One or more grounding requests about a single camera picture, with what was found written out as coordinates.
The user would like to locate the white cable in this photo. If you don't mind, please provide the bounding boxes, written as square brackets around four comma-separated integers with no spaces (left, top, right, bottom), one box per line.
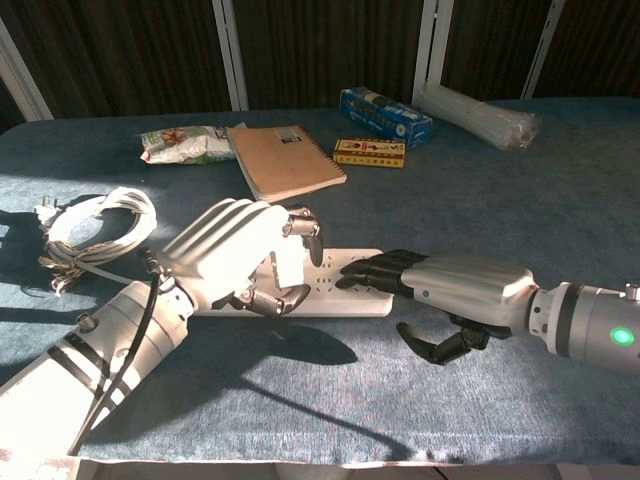
[33,187,159,297]

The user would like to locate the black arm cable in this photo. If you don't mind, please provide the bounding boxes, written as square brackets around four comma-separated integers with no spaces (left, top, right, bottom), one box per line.
[69,247,162,456]

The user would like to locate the blue long box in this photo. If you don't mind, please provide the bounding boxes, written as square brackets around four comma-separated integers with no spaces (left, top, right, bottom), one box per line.
[339,88,434,150]

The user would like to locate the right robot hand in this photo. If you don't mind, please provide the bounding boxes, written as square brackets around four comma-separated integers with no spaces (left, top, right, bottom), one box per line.
[334,248,539,366]

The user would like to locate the red yellow small box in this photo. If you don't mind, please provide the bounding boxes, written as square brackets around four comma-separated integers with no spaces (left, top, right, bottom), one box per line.
[333,138,407,170]

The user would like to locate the brown spiral notebook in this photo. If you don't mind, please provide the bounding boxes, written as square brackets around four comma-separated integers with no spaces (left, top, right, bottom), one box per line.
[227,125,348,203]

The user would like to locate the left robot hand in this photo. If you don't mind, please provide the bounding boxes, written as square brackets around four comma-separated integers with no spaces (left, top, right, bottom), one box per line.
[149,198,324,319]

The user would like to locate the blue table cloth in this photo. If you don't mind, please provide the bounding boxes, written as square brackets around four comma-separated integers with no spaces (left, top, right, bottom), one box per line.
[0,97,640,466]

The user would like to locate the green white snack bag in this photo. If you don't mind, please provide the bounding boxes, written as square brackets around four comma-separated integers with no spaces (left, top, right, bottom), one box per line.
[139,124,239,166]

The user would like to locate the white metal frame post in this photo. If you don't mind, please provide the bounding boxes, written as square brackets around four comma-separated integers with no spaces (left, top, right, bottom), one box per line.
[412,0,459,101]
[0,17,54,121]
[519,0,566,100]
[212,0,250,112]

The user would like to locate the white power strip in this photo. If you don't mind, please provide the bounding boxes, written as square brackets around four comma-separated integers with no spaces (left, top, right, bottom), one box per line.
[192,248,396,320]

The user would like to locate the clear straws pack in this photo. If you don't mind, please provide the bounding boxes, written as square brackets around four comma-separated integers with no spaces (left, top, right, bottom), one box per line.
[414,82,542,151]

